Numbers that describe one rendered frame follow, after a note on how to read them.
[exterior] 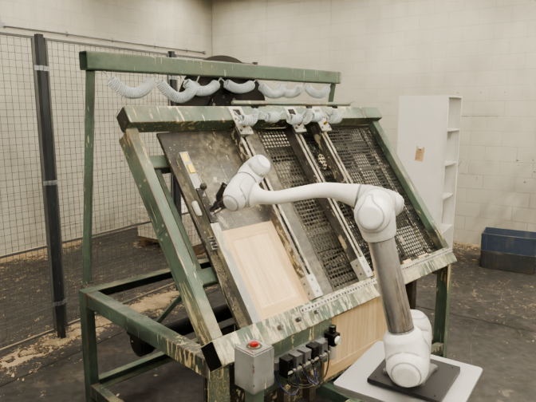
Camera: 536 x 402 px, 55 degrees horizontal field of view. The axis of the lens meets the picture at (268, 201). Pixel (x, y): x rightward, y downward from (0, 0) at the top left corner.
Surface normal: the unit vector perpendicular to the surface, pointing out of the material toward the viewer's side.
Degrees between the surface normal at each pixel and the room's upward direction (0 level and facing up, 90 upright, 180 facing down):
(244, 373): 90
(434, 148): 90
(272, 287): 54
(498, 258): 90
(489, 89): 90
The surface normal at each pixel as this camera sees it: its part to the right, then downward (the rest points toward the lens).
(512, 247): -0.50, 0.16
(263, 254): 0.57, -0.47
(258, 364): 0.70, 0.12
